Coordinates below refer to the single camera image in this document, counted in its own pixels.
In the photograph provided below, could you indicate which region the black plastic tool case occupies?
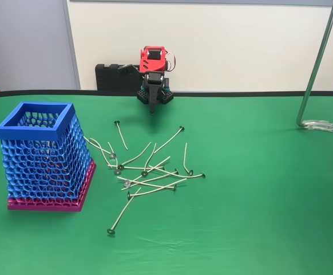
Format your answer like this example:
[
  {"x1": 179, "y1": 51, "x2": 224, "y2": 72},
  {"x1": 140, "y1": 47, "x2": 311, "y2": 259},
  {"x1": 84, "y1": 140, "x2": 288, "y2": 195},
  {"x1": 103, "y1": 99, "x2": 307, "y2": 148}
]
[{"x1": 94, "y1": 63, "x2": 146, "y2": 93}]

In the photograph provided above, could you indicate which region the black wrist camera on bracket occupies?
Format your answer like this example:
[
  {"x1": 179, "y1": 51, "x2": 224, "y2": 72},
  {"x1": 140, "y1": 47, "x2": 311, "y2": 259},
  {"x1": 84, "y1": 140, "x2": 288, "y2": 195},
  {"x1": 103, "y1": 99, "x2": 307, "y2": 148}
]
[{"x1": 118, "y1": 64, "x2": 141, "y2": 76}]

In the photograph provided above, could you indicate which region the cream candle wick metal tab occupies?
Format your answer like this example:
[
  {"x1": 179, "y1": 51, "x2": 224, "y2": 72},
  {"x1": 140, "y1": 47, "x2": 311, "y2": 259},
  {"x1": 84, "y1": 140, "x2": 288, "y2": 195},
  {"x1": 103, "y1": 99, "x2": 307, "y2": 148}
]
[
  {"x1": 88, "y1": 137, "x2": 112, "y2": 168},
  {"x1": 106, "y1": 142, "x2": 121, "y2": 176},
  {"x1": 116, "y1": 176, "x2": 176, "y2": 190},
  {"x1": 83, "y1": 136, "x2": 116, "y2": 160},
  {"x1": 153, "y1": 125, "x2": 185, "y2": 154},
  {"x1": 148, "y1": 164, "x2": 207, "y2": 179},
  {"x1": 121, "y1": 178, "x2": 188, "y2": 191},
  {"x1": 141, "y1": 156, "x2": 172, "y2": 177},
  {"x1": 126, "y1": 184, "x2": 177, "y2": 199},
  {"x1": 114, "y1": 120, "x2": 129, "y2": 151},
  {"x1": 117, "y1": 142, "x2": 152, "y2": 171},
  {"x1": 142, "y1": 142, "x2": 157, "y2": 172},
  {"x1": 132, "y1": 168, "x2": 180, "y2": 182},
  {"x1": 183, "y1": 142, "x2": 194, "y2": 176},
  {"x1": 106, "y1": 187, "x2": 142, "y2": 235},
  {"x1": 108, "y1": 164, "x2": 165, "y2": 170}
]

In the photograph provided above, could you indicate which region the clear plastic clamp piece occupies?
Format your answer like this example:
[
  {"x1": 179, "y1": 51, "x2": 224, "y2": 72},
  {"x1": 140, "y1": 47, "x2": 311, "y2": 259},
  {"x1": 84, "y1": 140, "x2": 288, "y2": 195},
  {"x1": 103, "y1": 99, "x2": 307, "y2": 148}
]
[{"x1": 302, "y1": 119, "x2": 333, "y2": 133}]

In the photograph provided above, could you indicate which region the white red servo cable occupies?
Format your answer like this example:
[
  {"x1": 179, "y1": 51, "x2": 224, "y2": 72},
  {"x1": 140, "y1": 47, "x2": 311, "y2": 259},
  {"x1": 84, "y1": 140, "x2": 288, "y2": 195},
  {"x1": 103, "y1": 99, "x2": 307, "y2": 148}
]
[{"x1": 165, "y1": 52, "x2": 177, "y2": 72}]

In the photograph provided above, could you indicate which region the bent chrome metal pole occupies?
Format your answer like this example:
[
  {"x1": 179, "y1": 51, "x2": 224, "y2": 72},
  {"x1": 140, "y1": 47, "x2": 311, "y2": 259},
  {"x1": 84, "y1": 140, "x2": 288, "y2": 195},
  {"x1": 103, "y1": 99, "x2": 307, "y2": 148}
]
[{"x1": 296, "y1": 0, "x2": 333, "y2": 131}]

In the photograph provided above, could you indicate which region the blue magenta mesh basket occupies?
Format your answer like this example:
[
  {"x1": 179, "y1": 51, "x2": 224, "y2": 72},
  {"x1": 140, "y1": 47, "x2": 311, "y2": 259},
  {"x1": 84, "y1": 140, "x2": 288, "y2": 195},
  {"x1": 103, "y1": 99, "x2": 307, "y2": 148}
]
[{"x1": 0, "y1": 101, "x2": 97, "y2": 213}]

